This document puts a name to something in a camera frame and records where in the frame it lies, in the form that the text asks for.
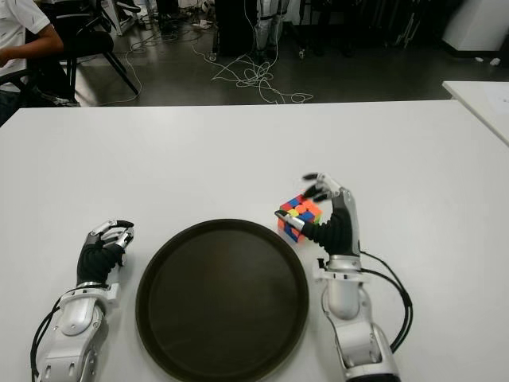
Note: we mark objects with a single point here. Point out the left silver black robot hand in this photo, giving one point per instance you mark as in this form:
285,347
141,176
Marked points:
95,258

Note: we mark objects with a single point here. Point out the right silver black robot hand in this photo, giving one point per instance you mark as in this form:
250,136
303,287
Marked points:
342,235

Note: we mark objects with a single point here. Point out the multicoloured Rubik's cube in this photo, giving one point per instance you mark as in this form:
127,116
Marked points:
306,209

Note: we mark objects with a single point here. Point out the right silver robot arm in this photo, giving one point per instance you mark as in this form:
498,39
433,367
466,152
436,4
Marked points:
346,294

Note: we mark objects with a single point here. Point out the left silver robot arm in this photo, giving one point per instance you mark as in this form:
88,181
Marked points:
75,318

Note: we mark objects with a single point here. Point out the dark brown round plate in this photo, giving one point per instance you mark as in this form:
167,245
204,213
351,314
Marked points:
222,302

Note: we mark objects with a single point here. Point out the black office chair armrest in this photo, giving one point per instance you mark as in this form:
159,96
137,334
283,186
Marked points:
40,93

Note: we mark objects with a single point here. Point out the white neighbouring table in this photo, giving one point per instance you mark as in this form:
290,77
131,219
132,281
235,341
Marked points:
485,103

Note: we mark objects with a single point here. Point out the black equipment racks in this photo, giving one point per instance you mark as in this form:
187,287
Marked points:
358,24

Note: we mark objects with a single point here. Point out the folded metal stands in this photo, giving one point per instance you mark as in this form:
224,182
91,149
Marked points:
407,30

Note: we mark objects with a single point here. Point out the black four-legged chair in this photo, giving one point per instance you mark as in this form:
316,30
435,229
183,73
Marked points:
87,41

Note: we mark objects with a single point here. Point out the silver humanoid robot legs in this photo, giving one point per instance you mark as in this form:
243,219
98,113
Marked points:
262,32

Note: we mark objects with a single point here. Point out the small white floor object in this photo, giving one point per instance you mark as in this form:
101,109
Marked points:
494,61

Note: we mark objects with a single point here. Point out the black cabinet on casters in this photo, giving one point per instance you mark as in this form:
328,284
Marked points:
234,28

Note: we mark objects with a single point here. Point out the person in white shirt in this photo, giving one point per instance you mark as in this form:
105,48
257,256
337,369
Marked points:
16,24

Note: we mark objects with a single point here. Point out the white pillar with black base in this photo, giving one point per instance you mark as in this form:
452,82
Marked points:
477,24

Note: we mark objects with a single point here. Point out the white power strip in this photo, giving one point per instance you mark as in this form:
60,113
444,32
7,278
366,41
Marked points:
201,24

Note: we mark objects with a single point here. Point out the white desk frame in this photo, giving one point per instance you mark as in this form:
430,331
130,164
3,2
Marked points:
123,20

